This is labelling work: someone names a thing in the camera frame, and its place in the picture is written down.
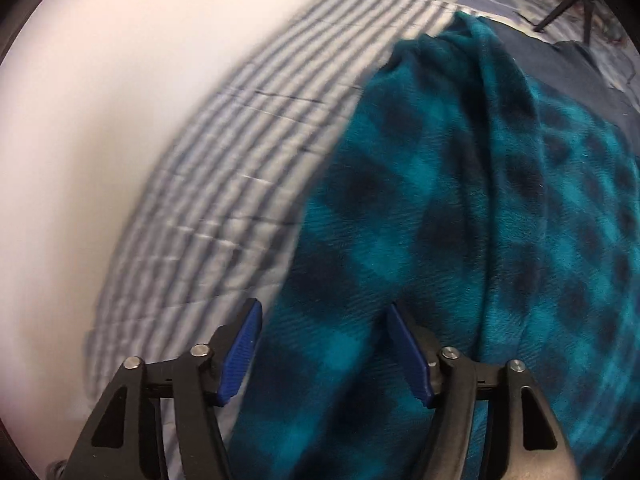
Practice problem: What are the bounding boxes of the black tripod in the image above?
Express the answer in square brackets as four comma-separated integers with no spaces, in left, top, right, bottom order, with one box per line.
[535,0,601,46]

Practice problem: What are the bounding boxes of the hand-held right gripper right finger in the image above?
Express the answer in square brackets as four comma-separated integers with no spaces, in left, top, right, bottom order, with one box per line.
[386,302,581,480]

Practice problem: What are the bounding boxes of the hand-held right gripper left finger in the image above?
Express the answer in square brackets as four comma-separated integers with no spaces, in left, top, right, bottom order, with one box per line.
[62,298,263,480]

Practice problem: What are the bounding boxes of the teal plaid fleece blanket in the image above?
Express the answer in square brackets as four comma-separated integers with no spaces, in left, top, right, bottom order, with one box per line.
[230,10,640,480]

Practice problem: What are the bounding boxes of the blue white striped quilt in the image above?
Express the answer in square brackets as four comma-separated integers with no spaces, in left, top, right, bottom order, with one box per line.
[85,0,466,480]

